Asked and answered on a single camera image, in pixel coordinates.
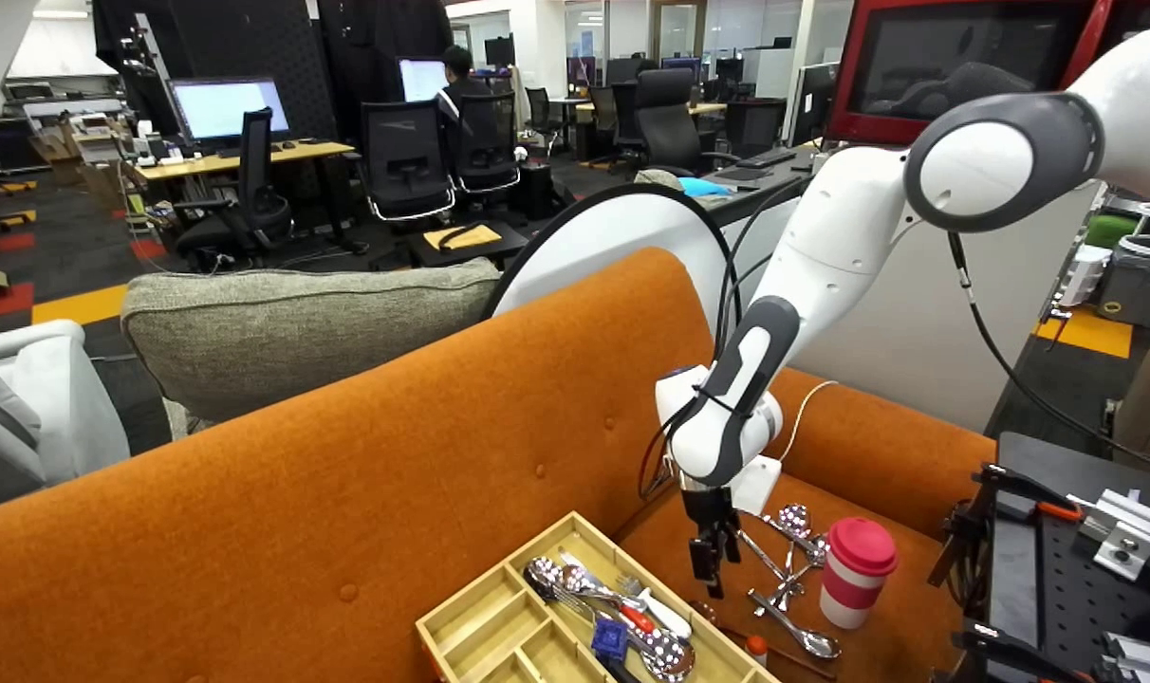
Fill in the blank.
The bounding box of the red microwave oven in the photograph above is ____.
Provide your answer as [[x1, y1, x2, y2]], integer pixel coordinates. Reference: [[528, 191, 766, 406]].
[[824, 0, 1150, 148]]

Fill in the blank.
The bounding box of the yellow flat box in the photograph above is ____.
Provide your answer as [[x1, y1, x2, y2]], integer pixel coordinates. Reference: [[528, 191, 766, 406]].
[[417, 221, 509, 258]]

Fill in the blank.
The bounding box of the round white reflector black rim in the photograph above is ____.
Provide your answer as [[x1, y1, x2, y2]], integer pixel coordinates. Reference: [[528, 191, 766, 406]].
[[484, 184, 743, 358]]

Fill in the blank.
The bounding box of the black perforated mounting rig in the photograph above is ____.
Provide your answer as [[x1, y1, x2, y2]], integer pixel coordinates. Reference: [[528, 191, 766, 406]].
[[931, 430, 1150, 683]]

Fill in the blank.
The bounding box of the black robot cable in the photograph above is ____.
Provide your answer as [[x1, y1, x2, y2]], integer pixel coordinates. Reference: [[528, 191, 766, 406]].
[[943, 222, 1150, 482]]

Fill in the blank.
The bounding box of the white cup with red lid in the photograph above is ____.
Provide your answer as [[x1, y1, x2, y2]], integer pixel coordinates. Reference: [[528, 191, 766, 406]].
[[816, 512, 904, 633]]

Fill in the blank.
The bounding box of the wooden office desk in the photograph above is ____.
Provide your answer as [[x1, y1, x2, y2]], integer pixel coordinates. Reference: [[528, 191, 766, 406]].
[[127, 140, 360, 184]]

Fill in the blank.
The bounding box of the black clamp orange handle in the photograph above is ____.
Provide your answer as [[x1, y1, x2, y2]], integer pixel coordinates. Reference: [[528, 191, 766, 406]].
[[976, 463, 1090, 528]]

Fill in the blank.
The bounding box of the wooden cutlery tray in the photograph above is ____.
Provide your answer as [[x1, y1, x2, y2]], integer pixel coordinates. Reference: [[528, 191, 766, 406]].
[[412, 507, 781, 683]]

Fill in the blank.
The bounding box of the silver cutlery pile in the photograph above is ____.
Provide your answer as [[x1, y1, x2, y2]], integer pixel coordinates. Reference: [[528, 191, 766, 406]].
[[523, 551, 627, 611]]

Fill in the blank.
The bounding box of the black office chair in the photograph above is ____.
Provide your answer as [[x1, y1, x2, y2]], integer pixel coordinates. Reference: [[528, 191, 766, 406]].
[[356, 97, 458, 231], [170, 105, 299, 268], [631, 63, 711, 168], [442, 76, 528, 202]]

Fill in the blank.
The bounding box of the large lit computer monitor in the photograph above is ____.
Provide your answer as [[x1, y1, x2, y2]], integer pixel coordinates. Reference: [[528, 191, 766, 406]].
[[168, 76, 297, 148]]

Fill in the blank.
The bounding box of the thin white cable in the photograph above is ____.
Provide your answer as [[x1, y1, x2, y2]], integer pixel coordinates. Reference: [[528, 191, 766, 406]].
[[776, 375, 843, 469]]

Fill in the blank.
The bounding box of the grey storage box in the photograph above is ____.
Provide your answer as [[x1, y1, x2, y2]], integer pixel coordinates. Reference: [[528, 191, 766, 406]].
[[1091, 241, 1150, 331]]

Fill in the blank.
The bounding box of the silver metal spoon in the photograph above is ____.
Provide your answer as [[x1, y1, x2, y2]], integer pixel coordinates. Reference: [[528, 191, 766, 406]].
[[743, 584, 845, 669], [773, 554, 832, 600], [760, 501, 832, 561], [735, 528, 803, 593]]

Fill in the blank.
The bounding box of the blue handled tool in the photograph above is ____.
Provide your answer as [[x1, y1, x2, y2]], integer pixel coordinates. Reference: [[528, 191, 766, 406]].
[[588, 616, 640, 674]]

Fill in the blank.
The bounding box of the orange fabric sofa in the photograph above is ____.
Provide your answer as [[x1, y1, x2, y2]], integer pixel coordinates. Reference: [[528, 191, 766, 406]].
[[0, 245, 1003, 683]]

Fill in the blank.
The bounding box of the grey fabric cushion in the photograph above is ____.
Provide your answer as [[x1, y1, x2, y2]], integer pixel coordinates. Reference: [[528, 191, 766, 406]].
[[118, 258, 509, 430]]

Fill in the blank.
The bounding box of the small lit computer monitor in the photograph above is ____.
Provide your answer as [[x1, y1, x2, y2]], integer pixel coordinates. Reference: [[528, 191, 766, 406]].
[[393, 57, 454, 110]]

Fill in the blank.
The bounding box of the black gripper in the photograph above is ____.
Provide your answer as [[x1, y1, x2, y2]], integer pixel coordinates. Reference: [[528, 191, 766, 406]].
[[678, 487, 743, 604]]

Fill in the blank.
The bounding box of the silver metal bracket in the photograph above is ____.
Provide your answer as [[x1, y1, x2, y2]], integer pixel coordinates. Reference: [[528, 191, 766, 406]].
[[1077, 487, 1150, 584]]

